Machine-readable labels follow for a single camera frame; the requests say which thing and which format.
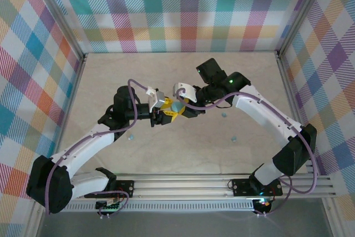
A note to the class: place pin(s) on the blue earbud charging case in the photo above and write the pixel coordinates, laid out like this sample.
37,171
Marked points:
176,106

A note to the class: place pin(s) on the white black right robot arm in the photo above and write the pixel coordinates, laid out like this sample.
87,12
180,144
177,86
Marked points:
266,117

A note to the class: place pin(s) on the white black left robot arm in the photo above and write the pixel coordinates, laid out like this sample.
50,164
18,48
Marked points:
83,148

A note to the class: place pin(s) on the colourful plaid cloth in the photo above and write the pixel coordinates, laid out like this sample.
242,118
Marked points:
25,81
177,12
332,67

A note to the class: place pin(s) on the green circuit board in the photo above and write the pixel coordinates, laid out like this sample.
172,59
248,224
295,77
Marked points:
106,206

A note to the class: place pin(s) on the black controller board with lights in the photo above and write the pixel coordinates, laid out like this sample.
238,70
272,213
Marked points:
263,205

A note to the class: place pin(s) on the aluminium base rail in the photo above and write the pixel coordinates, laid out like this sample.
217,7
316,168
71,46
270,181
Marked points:
183,185

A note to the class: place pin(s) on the aluminium frame side rail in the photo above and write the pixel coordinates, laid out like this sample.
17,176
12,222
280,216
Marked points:
296,103
59,137

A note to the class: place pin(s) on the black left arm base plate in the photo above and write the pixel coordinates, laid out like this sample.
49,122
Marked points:
124,188

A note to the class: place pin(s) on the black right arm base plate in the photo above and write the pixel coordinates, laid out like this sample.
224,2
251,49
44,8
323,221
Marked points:
242,188

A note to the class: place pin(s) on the aluminium frame post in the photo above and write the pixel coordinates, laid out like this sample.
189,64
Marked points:
56,15
303,12

